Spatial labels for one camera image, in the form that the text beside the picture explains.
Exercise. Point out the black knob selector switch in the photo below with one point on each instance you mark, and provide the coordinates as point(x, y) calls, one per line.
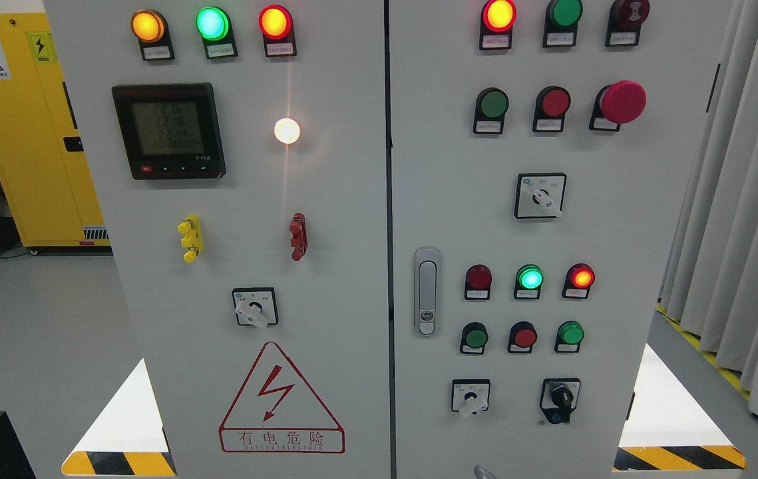
point(559, 399)

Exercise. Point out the green push button lower right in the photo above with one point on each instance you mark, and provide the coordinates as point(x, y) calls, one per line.
point(569, 337)

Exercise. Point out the yellow test terminal block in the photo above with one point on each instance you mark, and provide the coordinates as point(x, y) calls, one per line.
point(192, 240)

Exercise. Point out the green push button lower left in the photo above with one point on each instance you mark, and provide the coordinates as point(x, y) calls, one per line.
point(474, 338)

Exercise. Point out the grey gripper tip bottom edge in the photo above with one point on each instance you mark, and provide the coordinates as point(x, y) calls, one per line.
point(481, 473)

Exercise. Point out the green push button upper row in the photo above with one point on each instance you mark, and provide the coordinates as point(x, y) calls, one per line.
point(490, 108)

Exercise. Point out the upper right rotary selector switch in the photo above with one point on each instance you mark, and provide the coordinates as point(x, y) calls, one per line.
point(539, 195)

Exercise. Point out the red test terminal block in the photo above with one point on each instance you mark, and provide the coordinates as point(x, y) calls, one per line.
point(298, 239)

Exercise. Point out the grey cabinet door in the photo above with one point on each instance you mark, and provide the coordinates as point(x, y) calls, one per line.
point(332, 304)
point(456, 191)

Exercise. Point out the yellow indicator light top left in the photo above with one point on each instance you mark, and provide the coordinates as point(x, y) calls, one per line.
point(151, 30)

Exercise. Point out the left grey cabinet door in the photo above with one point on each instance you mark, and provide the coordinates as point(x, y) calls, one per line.
point(332, 304)

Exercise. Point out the red high voltage warning sticker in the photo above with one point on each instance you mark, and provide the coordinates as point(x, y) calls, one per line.
point(276, 411)

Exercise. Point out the dark red unlit indicator light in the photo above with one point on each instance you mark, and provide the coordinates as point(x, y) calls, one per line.
point(478, 283)

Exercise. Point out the grey curtain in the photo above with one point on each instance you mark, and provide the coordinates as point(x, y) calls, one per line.
point(711, 281)

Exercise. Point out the red push button lower row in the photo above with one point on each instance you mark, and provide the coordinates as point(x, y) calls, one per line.
point(522, 338)

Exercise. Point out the red lit indicator light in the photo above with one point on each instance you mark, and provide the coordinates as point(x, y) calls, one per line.
point(578, 281)

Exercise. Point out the red indicator light top left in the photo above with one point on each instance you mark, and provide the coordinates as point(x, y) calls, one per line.
point(277, 29)

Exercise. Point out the red push button upper row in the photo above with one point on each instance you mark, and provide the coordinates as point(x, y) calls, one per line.
point(552, 104)

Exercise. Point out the white lit indicator light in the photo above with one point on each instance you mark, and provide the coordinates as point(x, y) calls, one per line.
point(287, 131)

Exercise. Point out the red mushroom emergency stop button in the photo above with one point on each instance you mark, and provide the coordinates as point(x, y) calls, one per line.
point(617, 104)

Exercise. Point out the left door rotary selector switch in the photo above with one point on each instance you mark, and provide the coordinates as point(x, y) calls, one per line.
point(255, 306)

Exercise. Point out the red indicator light top right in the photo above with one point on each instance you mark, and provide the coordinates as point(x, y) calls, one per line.
point(496, 22)

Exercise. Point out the lower white rotary selector switch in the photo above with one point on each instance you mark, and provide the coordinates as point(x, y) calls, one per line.
point(470, 397)

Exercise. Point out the silver cabinet door handle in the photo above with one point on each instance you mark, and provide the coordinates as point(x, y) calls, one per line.
point(426, 269)

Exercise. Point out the yellow safety storage cabinet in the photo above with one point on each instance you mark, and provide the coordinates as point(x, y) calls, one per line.
point(43, 170)

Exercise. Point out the green lit indicator light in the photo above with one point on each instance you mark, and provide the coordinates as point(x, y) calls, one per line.
point(529, 279)

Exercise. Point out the green indicator light top right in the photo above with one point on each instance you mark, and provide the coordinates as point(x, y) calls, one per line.
point(561, 23)

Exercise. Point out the red push button row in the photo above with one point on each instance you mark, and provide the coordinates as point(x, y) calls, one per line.
point(522, 338)
point(552, 104)

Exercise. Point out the black digital power meter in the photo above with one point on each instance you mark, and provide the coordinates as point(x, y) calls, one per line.
point(170, 131)

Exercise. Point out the green indicator light top left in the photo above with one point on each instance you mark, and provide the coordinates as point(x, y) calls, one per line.
point(215, 29)

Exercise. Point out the right grey cabinet door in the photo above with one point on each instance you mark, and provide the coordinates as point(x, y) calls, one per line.
point(456, 191)

